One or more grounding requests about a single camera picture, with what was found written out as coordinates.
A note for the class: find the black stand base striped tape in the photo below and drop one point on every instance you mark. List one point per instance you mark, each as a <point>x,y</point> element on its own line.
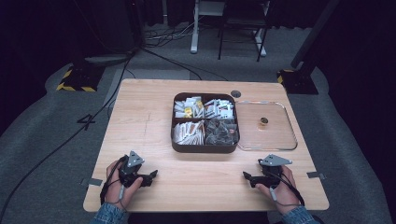
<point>81,77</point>

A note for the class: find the grey tape strip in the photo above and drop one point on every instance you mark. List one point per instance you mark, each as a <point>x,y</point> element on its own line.
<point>95,182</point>
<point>315,175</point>

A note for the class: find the pile of white yellow packets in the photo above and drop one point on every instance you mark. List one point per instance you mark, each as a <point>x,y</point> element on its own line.
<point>188,108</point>

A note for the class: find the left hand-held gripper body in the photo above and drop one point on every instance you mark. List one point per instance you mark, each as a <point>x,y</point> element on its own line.
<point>132,169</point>

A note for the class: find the person's right hand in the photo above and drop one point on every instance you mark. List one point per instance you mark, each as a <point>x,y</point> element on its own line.
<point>285,194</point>

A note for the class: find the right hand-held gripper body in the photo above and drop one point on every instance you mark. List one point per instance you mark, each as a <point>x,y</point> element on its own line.
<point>271,169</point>

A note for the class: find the pile of clear dark sachets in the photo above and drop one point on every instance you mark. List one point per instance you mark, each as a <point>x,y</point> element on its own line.
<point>221,132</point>

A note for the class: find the brown four-compartment box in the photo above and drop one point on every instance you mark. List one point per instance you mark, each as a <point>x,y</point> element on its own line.
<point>204,148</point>

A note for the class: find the white desk leg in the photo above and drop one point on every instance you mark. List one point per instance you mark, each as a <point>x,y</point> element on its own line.
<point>196,34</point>

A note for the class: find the clear lid with gold knob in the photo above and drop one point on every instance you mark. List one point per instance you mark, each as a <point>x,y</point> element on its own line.
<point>274,140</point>

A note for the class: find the pile of white red packets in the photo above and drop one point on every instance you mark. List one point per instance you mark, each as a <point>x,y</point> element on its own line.
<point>219,109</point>

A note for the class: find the black slanted stand striped base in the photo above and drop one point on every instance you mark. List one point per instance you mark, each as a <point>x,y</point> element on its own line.
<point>303,77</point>

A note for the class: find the pile of white orange sachets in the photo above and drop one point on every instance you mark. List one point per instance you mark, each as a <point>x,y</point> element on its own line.
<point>188,133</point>

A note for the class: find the person's left hand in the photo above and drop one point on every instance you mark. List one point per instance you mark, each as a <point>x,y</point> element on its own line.
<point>120,189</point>

